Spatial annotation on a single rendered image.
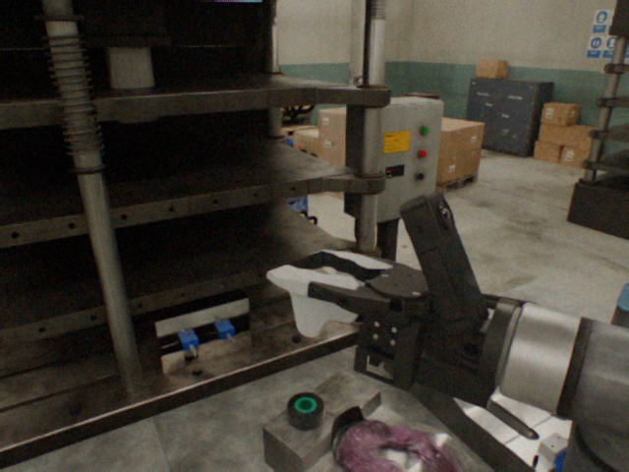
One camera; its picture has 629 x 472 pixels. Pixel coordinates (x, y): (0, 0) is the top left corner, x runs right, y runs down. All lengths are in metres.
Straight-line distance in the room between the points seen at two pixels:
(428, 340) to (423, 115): 1.29
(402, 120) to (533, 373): 1.29
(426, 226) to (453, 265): 0.04
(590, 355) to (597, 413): 0.04
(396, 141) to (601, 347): 1.28
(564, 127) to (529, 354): 7.39
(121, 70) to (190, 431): 0.96
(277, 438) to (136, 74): 1.00
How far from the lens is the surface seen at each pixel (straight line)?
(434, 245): 0.36
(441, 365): 0.40
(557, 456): 1.11
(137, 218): 1.22
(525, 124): 7.88
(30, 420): 1.43
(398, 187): 1.63
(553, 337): 0.36
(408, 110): 1.59
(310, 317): 0.42
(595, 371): 0.36
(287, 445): 1.01
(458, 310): 0.37
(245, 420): 1.23
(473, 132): 5.96
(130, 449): 1.23
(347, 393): 1.12
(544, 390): 0.37
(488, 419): 1.16
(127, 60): 1.42
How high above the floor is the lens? 1.65
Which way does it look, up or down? 24 degrees down
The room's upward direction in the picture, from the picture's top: straight up
